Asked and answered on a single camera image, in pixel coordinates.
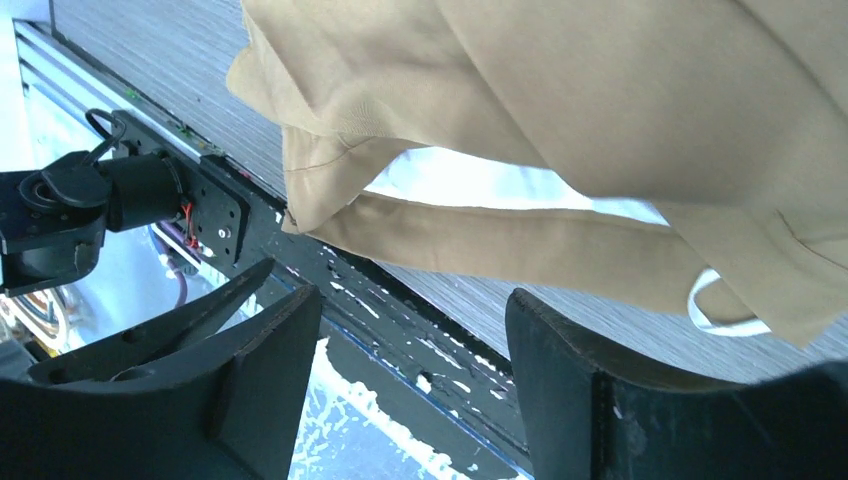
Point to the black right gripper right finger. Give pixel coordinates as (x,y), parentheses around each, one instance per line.
(595,409)

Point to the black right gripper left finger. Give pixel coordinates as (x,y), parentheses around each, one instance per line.
(184,395)

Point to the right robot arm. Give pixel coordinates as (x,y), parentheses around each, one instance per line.
(54,220)

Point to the tan garment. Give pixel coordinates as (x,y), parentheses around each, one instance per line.
(685,157)

